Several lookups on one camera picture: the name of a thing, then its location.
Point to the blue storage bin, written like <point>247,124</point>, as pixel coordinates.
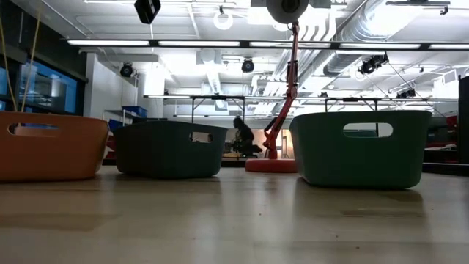
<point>135,111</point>

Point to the overhead light bar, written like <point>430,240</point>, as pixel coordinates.
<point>245,44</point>

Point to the blue crate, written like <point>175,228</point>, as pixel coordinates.
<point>115,125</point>

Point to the blue-lit window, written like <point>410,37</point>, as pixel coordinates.
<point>47,88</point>

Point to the dark green plastic bin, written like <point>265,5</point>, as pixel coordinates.
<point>165,154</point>

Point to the red desk lamp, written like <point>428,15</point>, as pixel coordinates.
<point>294,33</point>

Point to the person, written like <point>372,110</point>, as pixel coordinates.
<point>243,135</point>

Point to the orange plastic bin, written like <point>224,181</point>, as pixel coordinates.
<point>55,157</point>

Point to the black ceiling spotlight cluster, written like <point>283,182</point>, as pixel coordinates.
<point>372,64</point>

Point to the light green plastic bin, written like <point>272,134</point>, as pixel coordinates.
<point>359,161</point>

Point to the black ceiling track light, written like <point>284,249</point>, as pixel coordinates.
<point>406,94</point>

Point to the black rig post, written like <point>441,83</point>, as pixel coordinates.
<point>464,121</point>

